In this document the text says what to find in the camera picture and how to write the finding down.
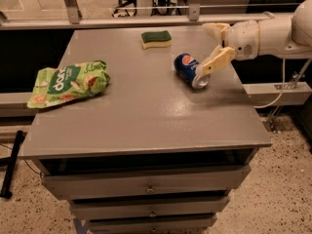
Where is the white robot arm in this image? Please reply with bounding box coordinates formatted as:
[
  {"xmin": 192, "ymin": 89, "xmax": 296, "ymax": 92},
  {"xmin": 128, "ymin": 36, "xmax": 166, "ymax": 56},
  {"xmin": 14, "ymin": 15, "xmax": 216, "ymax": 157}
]
[{"xmin": 196, "ymin": 0, "xmax": 312, "ymax": 77}]

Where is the grey drawer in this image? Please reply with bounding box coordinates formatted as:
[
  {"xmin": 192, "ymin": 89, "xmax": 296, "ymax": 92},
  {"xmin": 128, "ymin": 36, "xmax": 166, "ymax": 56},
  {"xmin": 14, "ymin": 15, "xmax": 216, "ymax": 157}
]
[
  {"xmin": 43, "ymin": 165, "xmax": 251, "ymax": 200},
  {"xmin": 89, "ymin": 214, "xmax": 216, "ymax": 234},
  {"xmin": 70, "ymin": 196, "xmax": 229, "ymax": 220}
]

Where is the blue pepsi can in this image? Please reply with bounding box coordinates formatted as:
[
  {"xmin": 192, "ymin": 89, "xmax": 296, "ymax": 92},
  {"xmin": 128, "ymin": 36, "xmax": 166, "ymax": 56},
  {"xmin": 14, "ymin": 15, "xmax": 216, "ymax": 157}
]
[{"xmin": 174, "ymin": 53, "xmax": 210, "ymax": 90}]

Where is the top grey drawer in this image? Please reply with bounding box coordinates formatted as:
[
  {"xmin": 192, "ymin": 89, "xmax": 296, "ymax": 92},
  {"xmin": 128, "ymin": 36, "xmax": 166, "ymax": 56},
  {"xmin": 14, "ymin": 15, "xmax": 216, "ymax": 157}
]
[{"xmin": 43, "ymin": 165, "xmax": 251, "ymax": 200}]

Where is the middle grey drawer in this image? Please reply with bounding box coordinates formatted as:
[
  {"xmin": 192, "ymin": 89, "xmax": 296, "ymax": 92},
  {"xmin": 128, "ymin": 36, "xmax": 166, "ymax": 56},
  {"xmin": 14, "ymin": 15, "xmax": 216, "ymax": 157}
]
[{"xmin": 70, "ymin": 196, "xmax": 229, "ymax": 220}]

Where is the bottom grey drawer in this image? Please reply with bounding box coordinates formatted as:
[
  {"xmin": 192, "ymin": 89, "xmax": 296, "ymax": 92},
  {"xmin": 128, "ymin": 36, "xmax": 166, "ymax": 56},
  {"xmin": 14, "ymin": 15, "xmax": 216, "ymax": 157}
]
[{"xmin": 89, "ymin": 214, "xmax": 216, "ymax": 234}]

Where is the green chip bag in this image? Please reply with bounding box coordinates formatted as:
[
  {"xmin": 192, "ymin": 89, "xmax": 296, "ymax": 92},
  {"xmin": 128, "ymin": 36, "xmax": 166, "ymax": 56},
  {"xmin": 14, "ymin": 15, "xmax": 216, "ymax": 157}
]
[{"xmin": 27, "ymin": 60, "xmax": 110, "ymax": 109}]

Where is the grey metal railing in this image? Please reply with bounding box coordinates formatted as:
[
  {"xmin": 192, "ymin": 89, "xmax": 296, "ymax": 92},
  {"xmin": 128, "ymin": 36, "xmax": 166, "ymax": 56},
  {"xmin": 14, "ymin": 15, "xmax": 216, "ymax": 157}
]
[{"xmin": 0, "ymin": 0, "xmax": 305, "ymax": 30}]

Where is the black stand leg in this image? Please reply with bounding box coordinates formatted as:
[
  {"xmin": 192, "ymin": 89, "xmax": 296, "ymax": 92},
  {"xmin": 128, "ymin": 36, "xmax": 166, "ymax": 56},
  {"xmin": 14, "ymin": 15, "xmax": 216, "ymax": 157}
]
[{"xmin": 0, "ymin": 131, "xmax": 24, "ymax": 199}]

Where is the black office chair base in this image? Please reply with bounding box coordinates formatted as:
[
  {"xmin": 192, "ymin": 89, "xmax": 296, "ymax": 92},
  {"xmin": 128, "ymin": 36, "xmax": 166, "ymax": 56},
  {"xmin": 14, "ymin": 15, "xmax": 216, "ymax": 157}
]
[{"xmin": 112, "ymin": 0, "xmax": 137, "ymax": 18}]

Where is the grey drawer cabinet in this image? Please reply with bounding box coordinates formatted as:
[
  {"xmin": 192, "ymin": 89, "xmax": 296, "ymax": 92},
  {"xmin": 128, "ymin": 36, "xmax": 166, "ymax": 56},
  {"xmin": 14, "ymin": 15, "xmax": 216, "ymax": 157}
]
[{"xmin": 19, "ymin": 24, "xmax": 273, "ymax": 234}]

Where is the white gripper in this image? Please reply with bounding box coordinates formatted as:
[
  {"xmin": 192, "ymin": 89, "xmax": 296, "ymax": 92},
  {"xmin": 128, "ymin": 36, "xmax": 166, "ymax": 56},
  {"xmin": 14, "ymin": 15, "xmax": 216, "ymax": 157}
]
[{"xmin": 196, "ymin": 20, "xmax": 259, "ymax": 76}]

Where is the green yellow sponge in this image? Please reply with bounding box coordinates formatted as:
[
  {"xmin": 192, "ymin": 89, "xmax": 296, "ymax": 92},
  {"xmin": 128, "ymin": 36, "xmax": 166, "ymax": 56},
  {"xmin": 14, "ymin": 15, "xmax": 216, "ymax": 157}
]
[{"xmin": 141, "ymin": 30, "xmax": 172, "ymax": 49}]

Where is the white cable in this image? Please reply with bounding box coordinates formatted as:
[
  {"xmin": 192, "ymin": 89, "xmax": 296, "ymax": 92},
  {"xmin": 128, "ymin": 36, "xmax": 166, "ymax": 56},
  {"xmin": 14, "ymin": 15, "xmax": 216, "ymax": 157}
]
[{"xmin": 253, "ymin": 58, "xmax": 287, "ymax": 109}]

